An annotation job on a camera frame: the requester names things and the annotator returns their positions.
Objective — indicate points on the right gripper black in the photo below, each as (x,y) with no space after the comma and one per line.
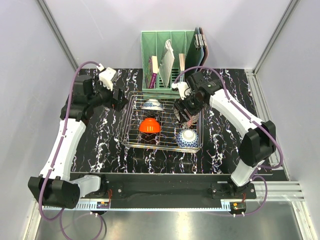
(180,105)

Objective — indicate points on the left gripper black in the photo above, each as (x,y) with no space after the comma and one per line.
(118,103)

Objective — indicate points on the red geometric patterned bowl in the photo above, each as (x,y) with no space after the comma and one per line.
(192,121)

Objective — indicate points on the orange plastic bowl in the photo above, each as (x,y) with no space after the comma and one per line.
(149,126)

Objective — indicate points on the blue white porcelain bowl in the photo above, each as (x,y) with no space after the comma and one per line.
(152,105)

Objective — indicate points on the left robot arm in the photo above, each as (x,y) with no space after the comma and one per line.
(53,187)

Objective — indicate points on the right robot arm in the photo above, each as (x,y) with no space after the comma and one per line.
(258,136)

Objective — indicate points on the blue patterned bowl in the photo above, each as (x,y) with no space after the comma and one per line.
(187,138)

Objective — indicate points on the purple illustrated book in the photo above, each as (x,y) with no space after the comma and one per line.
(153,65)

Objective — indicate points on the white spiral notebook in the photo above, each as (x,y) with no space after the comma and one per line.
(166,63)

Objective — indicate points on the dark green clipboard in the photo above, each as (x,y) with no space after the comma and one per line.
(198,52)

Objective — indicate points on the blue spine book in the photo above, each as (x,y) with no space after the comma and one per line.
(181,62)

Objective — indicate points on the green plastic file organizer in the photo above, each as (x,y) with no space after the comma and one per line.
(161,54)

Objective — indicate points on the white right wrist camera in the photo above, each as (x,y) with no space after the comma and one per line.
(183,89)

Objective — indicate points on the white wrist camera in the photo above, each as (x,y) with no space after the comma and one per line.
(107,76)
(183,89)

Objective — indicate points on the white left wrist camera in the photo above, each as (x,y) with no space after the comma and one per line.
(107,76)

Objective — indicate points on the metal wire dish rack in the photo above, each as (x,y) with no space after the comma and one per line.
(167,139)

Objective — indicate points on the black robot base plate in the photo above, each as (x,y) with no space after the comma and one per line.
(213,186)

